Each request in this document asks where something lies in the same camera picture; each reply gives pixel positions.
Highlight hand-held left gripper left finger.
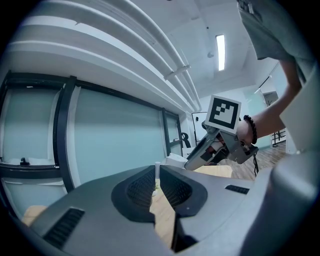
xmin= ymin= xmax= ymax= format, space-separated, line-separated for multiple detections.
xmin=23 ymin=164 xmax=176 ymax=256

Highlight black cables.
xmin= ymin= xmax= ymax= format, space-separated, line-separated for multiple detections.
xmin=251 ymin=150 xmax=260 ymax=179

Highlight long ceiling light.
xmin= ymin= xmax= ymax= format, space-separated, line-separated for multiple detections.
xmin=215 ymin=34 xmax=226 ymax=72

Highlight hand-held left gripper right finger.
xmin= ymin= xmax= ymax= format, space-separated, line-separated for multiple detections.
xmin=159 ymin=164 xmax=258 ymax=256

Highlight white board on black stand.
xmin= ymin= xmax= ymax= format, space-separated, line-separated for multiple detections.
xmin=191 ymin=111 xmax=209 ymax=151

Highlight bundle of white ceiling pipes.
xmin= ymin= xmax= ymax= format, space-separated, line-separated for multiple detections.
xmin=6 ymin=0 xmax=204 ymax=114

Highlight black bead bracelet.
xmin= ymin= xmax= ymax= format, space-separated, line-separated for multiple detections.
xmin=242 ymin=114 xmax=259 ymax=146

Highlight black window frame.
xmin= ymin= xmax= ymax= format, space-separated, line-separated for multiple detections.
xmin=0 ymin=69 xmax=185 ymax=211

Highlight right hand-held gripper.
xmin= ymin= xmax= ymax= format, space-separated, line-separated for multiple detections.
xmin=184 ymin=94 xmax=260 ymax=172

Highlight person's right forearm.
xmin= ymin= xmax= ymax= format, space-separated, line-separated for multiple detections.
xmin=249 ymin=59 xmax=305 ymax=140

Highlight person's grey shirt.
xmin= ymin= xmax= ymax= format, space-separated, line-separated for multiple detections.
xmin=235 ymin=0 xmax=320 ymax=84

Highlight person's right hand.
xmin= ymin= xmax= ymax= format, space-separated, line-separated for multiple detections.
xmin=235 ymin=119 xmax=252 ymax=145

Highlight black wire rack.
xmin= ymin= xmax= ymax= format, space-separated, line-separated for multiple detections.
xmin=270 ymin=128 xmax=287 ymax=148

